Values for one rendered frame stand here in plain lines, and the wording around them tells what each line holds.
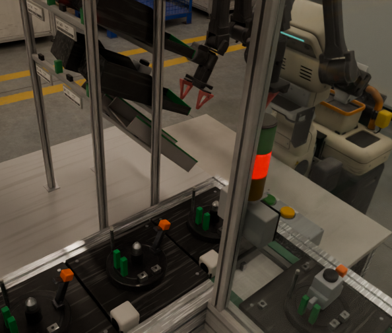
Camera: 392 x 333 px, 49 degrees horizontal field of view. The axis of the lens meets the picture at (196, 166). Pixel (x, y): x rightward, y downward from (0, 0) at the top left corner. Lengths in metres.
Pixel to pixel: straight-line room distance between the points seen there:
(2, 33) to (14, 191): 3.71
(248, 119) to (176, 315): 0.48
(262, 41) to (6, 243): 0.93
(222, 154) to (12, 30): 3.78
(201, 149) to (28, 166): 0.62
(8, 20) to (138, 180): 3.78
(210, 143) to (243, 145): 1.00
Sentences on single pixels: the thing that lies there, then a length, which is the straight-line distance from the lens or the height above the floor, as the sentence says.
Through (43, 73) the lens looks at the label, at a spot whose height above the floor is 1.28.
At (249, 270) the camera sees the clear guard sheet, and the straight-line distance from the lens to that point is 0.85.
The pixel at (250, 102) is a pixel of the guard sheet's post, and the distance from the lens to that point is 0.67.
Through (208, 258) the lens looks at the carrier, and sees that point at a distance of 1.04.
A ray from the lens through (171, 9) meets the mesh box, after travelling 5.82.
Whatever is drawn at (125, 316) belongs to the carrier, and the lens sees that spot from 0.94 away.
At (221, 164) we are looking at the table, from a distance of 1.58.
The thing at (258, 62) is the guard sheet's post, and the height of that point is 1.52.
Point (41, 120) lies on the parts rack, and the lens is 1.33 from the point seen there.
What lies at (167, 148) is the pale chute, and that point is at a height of 1.09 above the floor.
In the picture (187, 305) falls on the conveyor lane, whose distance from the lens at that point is 0.99.
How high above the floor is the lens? 1.75
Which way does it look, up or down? 35 degrees down
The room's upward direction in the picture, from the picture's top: 5 degrees clockwise
